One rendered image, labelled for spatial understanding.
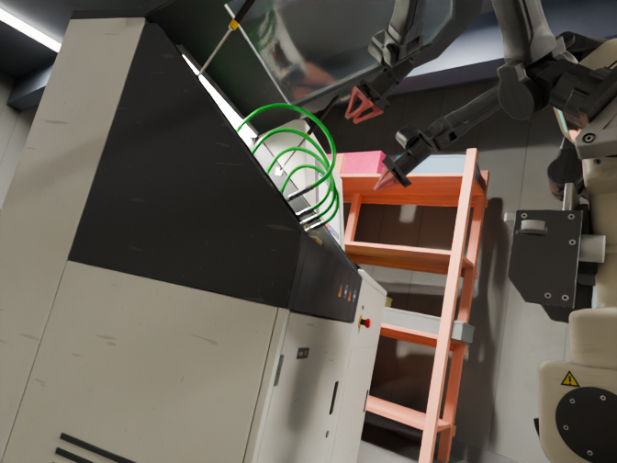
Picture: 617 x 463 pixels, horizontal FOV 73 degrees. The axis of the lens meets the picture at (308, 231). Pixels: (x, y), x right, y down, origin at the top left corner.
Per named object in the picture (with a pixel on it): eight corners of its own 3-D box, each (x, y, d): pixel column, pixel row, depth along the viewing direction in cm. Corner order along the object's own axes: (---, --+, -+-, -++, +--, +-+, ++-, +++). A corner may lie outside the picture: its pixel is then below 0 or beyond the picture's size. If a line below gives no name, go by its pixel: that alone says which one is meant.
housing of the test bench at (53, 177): (-55, 630, 87) (149, 6, 115) (-135, 573, 97) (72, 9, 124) (241, 457, 217) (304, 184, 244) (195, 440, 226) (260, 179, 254)
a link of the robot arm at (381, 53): (392, 52, 97) (422, 34, 98) (362, 23, 101) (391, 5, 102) (388, 87, 108) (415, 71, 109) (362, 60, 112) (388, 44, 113)
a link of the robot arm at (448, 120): (580, 38, 107) (581, 65, 116) (566, 26, 110) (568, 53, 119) (430, 137, 121) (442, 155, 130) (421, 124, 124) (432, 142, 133)
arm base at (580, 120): (638, 59, 56) (639, 104, 65) (584, 39, 61) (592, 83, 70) (586, 112, 58) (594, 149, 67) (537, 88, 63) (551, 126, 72)
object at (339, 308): (293, 310, 86) (309, 235, 89) (274, 305, 88) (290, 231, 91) (352, 322, 144) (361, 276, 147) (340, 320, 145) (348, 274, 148)
